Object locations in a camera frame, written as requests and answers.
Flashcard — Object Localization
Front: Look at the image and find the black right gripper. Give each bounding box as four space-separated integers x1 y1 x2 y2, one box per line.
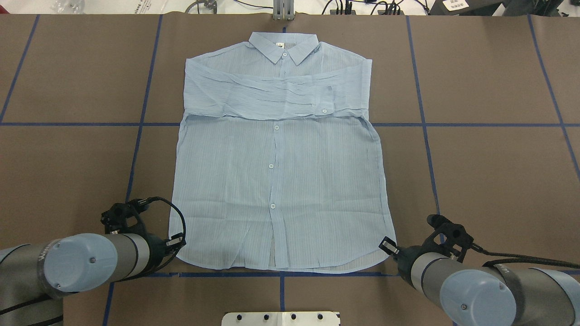
379 236 435 277

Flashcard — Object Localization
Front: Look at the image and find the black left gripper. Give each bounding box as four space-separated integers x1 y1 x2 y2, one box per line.
145 233 186 272

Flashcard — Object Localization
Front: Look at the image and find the light blue button shirt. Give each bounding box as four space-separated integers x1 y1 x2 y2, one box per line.
169 32 396 273

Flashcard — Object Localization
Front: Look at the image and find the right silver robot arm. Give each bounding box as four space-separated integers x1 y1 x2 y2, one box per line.
379 237 580 326

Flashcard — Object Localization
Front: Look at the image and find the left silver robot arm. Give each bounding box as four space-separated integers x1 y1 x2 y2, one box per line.
1 233 185 326

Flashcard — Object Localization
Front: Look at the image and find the black box with white label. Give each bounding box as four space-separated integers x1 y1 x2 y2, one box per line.
428 0 502 16

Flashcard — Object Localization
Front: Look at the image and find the clear plastic bag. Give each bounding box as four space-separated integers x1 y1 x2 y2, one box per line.
50 0 86 14

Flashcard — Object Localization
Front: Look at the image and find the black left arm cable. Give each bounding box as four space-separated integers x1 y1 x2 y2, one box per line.
0 197 187 317

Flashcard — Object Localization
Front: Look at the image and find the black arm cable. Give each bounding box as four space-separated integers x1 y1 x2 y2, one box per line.
469 242 580 268
0 197 187 317

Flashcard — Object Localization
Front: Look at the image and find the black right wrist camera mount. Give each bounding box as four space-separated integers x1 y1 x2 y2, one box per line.
421 214 474 264

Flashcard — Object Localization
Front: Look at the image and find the white pedestal column with base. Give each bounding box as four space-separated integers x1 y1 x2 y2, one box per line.
221 311 341 326

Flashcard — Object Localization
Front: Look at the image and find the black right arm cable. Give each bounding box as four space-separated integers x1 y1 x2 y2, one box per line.
469 242 580 268

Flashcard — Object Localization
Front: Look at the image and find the aluminium frame post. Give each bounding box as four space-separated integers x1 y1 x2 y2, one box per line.
273 0 296 21

